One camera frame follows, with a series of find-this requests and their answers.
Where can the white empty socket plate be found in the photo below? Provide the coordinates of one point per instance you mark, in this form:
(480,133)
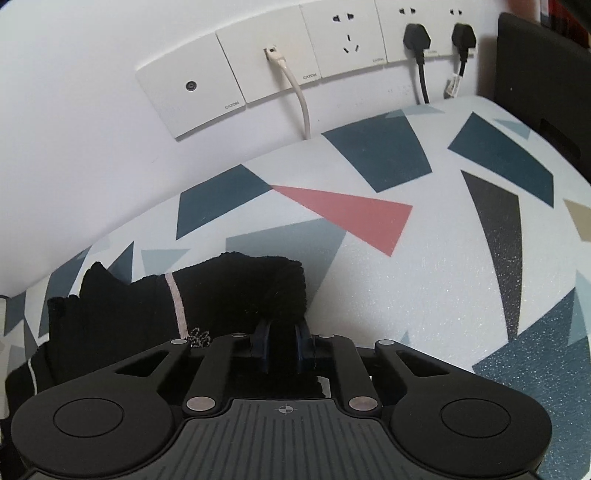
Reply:
(355,60)

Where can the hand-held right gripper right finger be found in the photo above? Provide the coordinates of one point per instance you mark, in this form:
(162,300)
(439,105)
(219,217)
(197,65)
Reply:
(302,341)

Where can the black sock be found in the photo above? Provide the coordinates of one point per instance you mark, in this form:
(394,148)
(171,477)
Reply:
(138,314)

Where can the white network wall plate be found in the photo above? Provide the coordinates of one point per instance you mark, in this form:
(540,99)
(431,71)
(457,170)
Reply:
(244,64)

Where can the geometric printed table cloth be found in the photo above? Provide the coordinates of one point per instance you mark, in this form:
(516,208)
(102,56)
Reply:
(438,277)

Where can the white coaxial wall plate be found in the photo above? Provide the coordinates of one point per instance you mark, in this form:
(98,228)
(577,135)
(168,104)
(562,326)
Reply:
(184,101)

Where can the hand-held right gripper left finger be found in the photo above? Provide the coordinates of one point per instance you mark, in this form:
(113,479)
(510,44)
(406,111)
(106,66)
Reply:
(263,341)

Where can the black cabinet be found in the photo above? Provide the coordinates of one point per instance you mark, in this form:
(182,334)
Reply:
(540,78)

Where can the red vase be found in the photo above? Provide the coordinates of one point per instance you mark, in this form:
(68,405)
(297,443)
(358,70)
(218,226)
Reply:
(563,21)

